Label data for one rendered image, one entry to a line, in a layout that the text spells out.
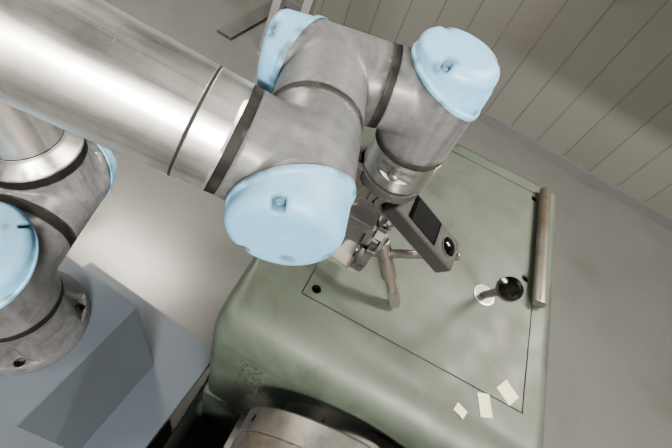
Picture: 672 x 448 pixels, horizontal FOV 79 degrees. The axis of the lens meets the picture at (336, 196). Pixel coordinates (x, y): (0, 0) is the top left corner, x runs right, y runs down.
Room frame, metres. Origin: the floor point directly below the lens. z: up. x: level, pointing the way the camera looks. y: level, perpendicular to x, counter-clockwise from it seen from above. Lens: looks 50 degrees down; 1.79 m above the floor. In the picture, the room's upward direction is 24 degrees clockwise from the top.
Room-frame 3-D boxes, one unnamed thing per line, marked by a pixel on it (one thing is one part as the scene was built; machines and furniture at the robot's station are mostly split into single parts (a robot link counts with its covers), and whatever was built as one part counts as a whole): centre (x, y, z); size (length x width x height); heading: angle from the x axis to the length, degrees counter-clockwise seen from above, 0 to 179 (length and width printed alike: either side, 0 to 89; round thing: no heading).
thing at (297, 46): (0.29, 0.05, 1.58); 0.11 x 0.11 x 0.08; 11
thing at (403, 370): (0.45, -0.18, 1.06); 0.59 x 0.48 x 0.39; 175
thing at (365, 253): (0.30, -0.06, 1.36); 0.05 x 0.02 x 0.09; 176
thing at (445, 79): (0.32, -0.04, 1.58); 0.09 x 0.08 x 0.11; 101
